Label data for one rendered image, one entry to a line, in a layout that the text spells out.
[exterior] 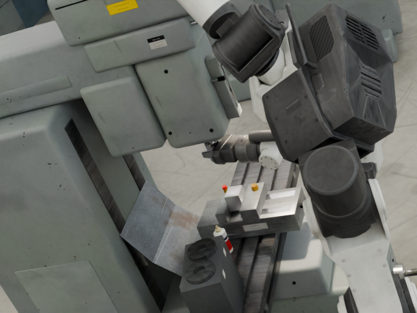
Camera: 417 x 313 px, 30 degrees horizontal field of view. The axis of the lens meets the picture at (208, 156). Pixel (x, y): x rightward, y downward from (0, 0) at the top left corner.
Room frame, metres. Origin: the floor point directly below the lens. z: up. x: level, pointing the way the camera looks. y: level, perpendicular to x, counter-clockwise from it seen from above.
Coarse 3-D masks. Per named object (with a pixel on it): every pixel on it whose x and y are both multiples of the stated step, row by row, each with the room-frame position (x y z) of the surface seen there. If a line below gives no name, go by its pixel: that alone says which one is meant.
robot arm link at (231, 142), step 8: (232, 136) 2.20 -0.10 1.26; (240, 136) 2.14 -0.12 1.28; (224, 144) 2.17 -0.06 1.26; (232, 144) 2.14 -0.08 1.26; (240, 144) 2.11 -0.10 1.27; (216, 152) 2.15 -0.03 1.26; (224, 152) 2.13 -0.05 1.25; (232, 152) 2.12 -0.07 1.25; (240, 152) 2.10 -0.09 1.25; (216, 160) 2.14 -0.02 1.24; (224, 160) 2.14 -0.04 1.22; (232, 160) 2.12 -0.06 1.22; (240, 160) 2.10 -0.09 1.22; (248, 160) 2.09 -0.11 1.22
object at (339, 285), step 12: (180, 276) 2.38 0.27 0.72; (336, 276) 2.02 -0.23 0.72; (336, 288) 1.97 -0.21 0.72; (168, 300) 2.27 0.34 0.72; (180, 300) 2.24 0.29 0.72; (276, 300) 2.05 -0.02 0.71; (288, 300) 2.03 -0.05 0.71; (300, 300) 2.01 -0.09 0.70; (312, 300) 1.99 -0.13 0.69; (324, 300) 1.98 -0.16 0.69; (336, 300) 1.96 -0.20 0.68; (168, 312) 2.21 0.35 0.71; (180, 312) 2.19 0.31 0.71; (276, 312) 2.05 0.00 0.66; (288, 312) 2.03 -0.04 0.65; (300, 312) 2.02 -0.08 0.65; (312, 312) 2.00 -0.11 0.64; (324, 312) 1.98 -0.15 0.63; (336, 312) 1.97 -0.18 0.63
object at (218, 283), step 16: (208, 240) 1.92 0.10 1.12; (224, 240) 1.93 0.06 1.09; (192, 256) 1.88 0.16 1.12; (208, 256) 1.86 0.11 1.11; (224, 256) 1.86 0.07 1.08; (192, 272) 1.81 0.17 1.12; (208, 272) 1.77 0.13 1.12; (224, 272) 1.80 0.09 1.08; (192, 288) 1.75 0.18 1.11; (208, 288) 1.74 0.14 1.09; (224, 288) 1.74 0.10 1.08; (240, 288) 1.88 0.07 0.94; (192, 304) 1.75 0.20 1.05; (208, 304) 1.74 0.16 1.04; (224, 304) 1.73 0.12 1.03; (240, 304) 1.81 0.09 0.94
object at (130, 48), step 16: (128, 32) 2.13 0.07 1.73; (144, 32) 2.11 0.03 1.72; (160, 32) 2.09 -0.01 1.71; (176, 32) 2.07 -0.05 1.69; (192, 32) 2.06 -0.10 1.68; (96, 48) 2.17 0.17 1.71; (112, 48) 2.15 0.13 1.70; (128, 48) 2.13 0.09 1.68; (144, 48) 2.11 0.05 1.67; (160, 48) 2.10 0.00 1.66; (176, 48) 2.08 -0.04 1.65; (192, 48) 2.07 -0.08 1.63; (96, 64) 2.18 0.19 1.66; (112, 64) 2.16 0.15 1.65; (128, 64) 2.14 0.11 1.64
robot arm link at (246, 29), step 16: (224, 16) 1.71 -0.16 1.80; (240, 16) 1.71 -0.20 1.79; (208, 32) 1.72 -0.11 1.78; (224, 32) 1.72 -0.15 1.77; (240, 32) 1.67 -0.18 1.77; (256, 32) 1.66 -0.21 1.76; (224, 48) 1.69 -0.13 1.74; (240, 48) 1.67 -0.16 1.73; (256, 48) 1.66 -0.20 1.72; (240, 64) 1.68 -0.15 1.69
